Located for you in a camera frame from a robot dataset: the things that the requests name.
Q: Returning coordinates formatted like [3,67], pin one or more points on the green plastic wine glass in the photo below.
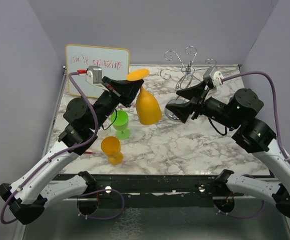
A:
[120,121]

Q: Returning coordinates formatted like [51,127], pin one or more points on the orange plastic glass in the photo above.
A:
[147,106]
[110,146]

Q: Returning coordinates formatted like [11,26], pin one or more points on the yellow framed whiteboard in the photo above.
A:
[96,62]

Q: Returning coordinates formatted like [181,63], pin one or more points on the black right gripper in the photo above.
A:
[182,110]

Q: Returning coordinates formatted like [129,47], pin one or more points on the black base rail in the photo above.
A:
[157,191]

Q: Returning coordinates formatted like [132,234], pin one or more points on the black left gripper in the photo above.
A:
[126,90]

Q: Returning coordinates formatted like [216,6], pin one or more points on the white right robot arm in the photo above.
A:
[251,134]

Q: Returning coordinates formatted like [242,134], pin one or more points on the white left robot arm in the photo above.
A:
[30,195]

